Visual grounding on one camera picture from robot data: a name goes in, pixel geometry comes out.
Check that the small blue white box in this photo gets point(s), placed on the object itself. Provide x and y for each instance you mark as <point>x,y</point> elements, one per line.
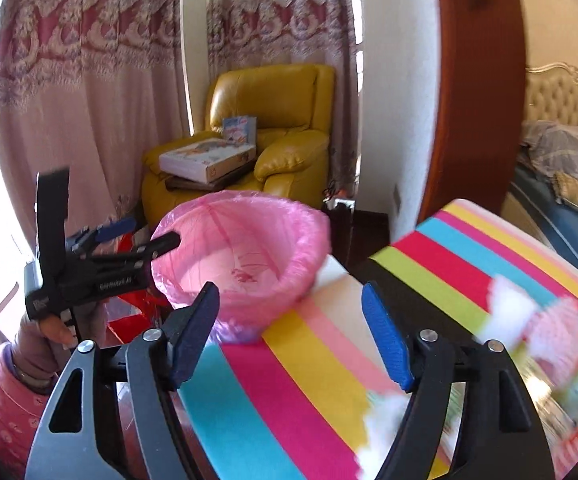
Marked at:
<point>239,130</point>

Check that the white flat box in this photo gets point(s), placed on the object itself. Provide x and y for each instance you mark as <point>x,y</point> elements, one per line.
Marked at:
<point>204,160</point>

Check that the red plastic bag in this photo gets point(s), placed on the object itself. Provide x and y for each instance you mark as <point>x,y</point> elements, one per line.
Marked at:
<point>134,305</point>

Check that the grey blue duvet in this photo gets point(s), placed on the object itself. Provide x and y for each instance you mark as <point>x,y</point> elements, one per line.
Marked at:
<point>569,150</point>

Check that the person's left hand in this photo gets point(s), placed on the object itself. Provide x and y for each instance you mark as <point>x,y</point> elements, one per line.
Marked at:
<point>44,345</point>

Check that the brown wooden panel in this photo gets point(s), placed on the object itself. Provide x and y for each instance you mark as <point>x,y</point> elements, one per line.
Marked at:
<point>474,85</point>

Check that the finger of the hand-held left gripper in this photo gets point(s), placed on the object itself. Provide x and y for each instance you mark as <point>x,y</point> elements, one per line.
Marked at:
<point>116,227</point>
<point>164,243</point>

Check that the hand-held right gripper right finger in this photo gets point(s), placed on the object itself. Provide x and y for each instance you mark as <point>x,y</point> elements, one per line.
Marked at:
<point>386,340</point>

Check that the pink lace curtain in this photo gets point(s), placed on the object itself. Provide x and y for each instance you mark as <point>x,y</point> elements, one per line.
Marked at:
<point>279,35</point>
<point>79,110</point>

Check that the person's left forearm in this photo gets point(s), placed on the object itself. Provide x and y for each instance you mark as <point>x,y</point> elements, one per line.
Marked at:
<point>4,410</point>

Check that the yellow leather armchair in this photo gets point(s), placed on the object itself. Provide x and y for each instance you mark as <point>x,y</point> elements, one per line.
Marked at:
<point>289,110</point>

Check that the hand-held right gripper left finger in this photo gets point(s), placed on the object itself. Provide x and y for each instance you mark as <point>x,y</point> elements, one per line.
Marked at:
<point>194,340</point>

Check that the colourful striped blanket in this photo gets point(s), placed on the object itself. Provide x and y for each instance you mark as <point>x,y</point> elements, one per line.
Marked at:
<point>294,375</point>

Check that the blue bed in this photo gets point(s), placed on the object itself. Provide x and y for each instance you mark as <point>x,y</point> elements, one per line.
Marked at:
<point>539,210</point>

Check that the beige tufted headboard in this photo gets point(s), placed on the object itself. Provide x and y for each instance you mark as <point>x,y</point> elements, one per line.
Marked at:
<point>564,95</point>

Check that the black bag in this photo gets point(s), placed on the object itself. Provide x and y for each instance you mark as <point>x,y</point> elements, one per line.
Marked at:
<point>339,230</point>

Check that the pink white wrapper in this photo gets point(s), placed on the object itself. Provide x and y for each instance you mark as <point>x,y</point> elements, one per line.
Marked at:
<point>554,325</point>

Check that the pink lined trash bin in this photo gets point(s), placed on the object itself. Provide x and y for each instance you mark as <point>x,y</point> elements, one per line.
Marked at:
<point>269,240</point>

